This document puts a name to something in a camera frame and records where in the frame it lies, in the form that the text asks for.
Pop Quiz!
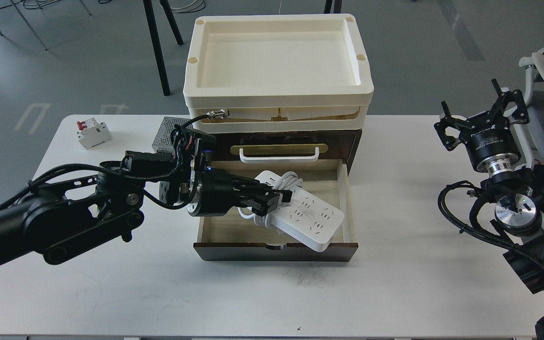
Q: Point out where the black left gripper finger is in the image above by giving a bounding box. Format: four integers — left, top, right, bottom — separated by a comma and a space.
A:
232, 176, 293, 203
239, 191, 281, 216

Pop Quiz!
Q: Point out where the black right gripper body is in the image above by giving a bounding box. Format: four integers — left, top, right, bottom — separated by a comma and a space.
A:
460, 111, 522, 172

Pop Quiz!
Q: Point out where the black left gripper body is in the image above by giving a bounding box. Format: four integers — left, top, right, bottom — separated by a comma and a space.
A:
187, 169, 242, 217

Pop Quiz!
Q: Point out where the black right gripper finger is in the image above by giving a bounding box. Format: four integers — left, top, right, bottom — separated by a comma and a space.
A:
486, 79, 530, 125
434, 101, 472, 152

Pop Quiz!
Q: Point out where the white power strip with cable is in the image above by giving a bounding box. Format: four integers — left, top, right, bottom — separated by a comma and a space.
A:
239, 170, 345, 252

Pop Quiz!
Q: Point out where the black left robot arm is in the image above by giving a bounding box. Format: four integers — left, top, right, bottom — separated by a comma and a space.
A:
0, 119, 293, 265

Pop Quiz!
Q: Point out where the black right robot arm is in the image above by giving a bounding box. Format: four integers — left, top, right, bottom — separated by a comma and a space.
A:
434, 79, 544, 340

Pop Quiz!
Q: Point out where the open wooden drawer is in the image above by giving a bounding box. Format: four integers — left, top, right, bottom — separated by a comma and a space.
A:
193, 160, 359, 263

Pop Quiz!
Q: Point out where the silver mesh power supply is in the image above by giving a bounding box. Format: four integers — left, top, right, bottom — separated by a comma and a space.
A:
152, 116, 189, 153

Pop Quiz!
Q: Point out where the cream plastic tray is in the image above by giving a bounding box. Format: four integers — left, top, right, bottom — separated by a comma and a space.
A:
183, 14, 374, 134

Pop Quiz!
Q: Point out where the white red circuit breaker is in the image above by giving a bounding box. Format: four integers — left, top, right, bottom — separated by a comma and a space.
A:
76, 118, 112, 149

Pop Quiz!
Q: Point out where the black table leg stand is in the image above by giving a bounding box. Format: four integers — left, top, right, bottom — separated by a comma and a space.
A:
142, 0, 184, 96

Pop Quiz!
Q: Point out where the white drawer handle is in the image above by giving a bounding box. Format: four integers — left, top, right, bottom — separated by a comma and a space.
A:
238, 146, 321, 164

